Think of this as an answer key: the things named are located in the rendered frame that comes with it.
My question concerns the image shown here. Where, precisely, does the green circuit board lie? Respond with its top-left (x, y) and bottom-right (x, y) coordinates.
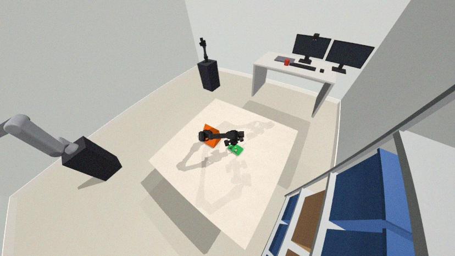
top-left (227, 144), bottom-right (244, 156)

